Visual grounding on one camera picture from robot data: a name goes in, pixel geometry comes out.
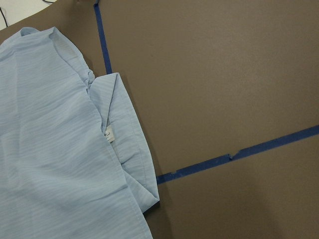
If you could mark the light blue button shirt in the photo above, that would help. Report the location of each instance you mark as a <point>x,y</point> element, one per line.
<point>74,161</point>

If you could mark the brown paper table cover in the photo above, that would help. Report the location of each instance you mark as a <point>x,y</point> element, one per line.
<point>227,96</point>

